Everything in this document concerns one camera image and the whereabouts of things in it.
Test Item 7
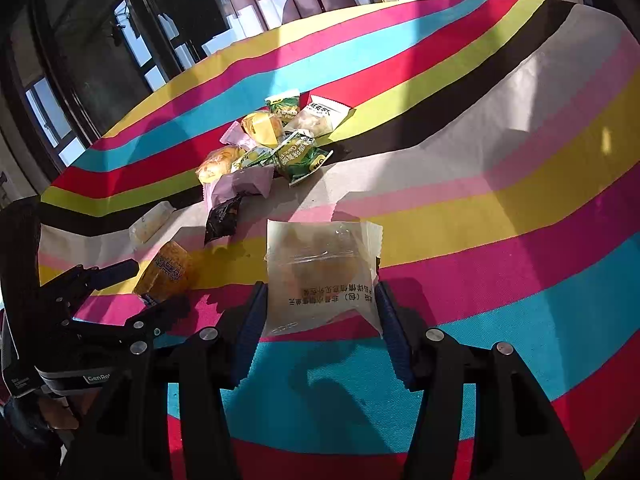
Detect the yellow bread packet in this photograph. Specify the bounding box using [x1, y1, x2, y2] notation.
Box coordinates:
[196, 145, 247, 184]
[240, 111, 284, 149]

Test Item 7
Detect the purple pink snack packet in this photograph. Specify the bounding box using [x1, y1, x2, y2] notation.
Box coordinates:
[201, 164, 277, 212]

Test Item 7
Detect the orange yellow snack packet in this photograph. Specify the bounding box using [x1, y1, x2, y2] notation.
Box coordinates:
[132, 240, 194, 307]

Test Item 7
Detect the light green snack packet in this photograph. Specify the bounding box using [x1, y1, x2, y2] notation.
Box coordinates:
[234, 145, 279, 172]

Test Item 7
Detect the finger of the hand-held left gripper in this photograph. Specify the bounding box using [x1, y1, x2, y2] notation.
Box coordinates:
[74, 258, 141, 292]
[122, 296, 192, 344]

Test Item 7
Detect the black snack packet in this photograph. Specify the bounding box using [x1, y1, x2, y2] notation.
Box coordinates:
[203, 196, 244, 247]

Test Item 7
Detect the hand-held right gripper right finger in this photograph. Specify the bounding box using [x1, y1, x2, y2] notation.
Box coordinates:
[375, 281, 587, 480]

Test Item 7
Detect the dark green snack packet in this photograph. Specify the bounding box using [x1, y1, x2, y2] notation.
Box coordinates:
[264, 89, 302, 122]

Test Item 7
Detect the pale yellow cake packet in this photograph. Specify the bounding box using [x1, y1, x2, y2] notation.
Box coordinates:
[128, 201, 174, 247]

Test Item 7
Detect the white pastry packet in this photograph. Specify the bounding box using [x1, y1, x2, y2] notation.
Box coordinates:
[294, 94, 357, 137]

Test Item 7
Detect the dark framed glass door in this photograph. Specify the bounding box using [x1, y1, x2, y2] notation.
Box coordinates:
[0, 0, 386, 171]

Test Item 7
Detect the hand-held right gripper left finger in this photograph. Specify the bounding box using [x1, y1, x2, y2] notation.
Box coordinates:
[60, 281, 269, 480]

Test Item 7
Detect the green and white snack packet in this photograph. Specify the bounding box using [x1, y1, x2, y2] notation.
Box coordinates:
[274, 129, 334, 187]

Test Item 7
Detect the translucent pastry packet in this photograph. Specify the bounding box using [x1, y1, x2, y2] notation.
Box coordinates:
[264, 218, 385, 339]

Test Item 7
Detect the striped tablecloth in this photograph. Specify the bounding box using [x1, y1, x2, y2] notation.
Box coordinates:
[37, 0, 640, 480]

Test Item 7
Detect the person's left hand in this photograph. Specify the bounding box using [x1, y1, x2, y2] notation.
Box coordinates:
[0, 394, 81, 461]

